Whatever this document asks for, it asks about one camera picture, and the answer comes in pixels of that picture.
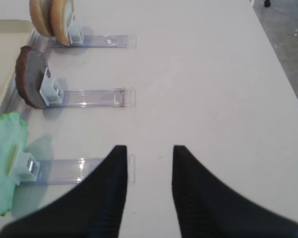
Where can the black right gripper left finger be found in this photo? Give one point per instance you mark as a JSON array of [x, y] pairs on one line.
[[92, 209]]

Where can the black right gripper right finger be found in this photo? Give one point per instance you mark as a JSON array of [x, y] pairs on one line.
[[208, 208]]

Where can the standing green lettuce leaf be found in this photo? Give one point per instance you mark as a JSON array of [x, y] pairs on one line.
[[13, 133]]

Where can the standing brown meat patty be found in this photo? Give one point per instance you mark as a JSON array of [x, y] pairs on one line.
[[30, 68]]

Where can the white rectangular tray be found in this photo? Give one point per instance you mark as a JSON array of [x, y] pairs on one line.
[[14, 34]]

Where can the inner bun half right rack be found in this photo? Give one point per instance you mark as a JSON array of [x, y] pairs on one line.
[[60, 16]]

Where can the bun half rack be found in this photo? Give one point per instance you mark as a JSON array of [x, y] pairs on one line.
[[40, 16], [60, 16]]

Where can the outer bun half right rack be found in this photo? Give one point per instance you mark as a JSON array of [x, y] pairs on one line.
[[40, 16]]

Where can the clear lettuce holder rail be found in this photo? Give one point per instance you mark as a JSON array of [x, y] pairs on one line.
[[62, 171]]

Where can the clear patty holder rail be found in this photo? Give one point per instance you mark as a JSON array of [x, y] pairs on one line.
[[55, 97]]

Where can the clear bun holder rail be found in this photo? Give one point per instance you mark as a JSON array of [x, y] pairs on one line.
[[80, 40]]

